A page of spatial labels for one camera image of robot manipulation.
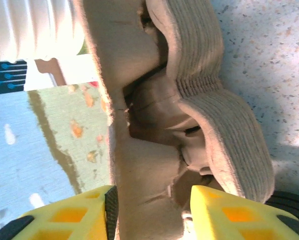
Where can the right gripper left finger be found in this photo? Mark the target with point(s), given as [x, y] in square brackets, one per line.
[89, 207]

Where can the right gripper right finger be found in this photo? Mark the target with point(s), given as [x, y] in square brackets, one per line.
[214, 205]

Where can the printed paper gift bag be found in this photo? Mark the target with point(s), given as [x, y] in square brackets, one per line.
[26, 137]

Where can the brown pulp cup carrier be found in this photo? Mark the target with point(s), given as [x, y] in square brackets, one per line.
[129, 50]

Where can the stack of black cup lids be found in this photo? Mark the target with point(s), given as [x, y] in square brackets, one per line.
[294, 202]

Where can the stack of green paper cups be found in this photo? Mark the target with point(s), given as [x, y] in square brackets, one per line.
[34, 25]

